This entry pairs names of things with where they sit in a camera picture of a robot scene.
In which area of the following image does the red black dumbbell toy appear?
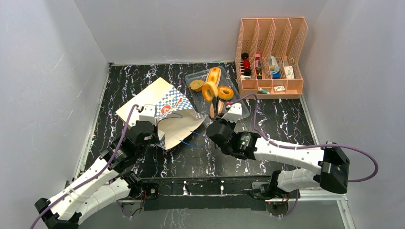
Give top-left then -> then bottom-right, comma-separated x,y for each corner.
241,52 -> 251,76

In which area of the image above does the clear plastic tray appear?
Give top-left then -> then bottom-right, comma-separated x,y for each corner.
184,66 -> 251,122

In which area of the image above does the blue tape roll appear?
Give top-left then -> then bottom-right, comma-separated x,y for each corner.
269,55 -> 280,79

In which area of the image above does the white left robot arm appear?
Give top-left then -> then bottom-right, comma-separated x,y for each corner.
34,121 -> 159,229

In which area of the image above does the brown round fake bread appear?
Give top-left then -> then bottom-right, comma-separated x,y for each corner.
189,80 -> 205,92

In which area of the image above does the pale bagel fake bread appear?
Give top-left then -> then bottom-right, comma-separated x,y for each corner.
202,82 -> 219,102

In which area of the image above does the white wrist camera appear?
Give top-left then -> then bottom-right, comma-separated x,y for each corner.
222,103 -> 242,123
139,104 -> 157,126

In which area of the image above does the white small box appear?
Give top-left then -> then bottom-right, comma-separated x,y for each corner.
283,56 -> 295,80

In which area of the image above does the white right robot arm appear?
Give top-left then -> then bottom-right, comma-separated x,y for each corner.
206,98 -> 350,199

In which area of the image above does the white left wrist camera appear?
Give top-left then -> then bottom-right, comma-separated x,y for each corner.
139,104 -> 157,126

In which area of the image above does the round yellow fake bun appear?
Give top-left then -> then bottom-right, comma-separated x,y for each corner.
218,86 -> 234,101

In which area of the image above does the small orange fake bread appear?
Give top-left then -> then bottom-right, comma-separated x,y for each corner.
209,100 -> 224,119

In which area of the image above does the yellow fake bread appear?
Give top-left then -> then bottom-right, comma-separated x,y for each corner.
205,67 -> 221,86

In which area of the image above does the red pink bottle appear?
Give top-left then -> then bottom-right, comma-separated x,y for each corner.
255,53 -> 263,80

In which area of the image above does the small white card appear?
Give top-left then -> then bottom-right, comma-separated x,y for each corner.
273,85 -> 285,93

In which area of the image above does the checkered paper bread bag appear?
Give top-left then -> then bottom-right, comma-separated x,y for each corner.
116,77 -> 206,150

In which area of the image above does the peach desk file organizer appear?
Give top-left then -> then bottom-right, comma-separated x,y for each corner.
235,17 -> 308,99

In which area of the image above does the green tipped tube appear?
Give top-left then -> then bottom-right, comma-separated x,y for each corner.
257,87 -> 271,94

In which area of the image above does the aluminium front rail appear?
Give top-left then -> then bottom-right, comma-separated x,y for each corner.
130,176 -> 347,202

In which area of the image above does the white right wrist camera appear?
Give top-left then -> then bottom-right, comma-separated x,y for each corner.
222,103 -> 242,123

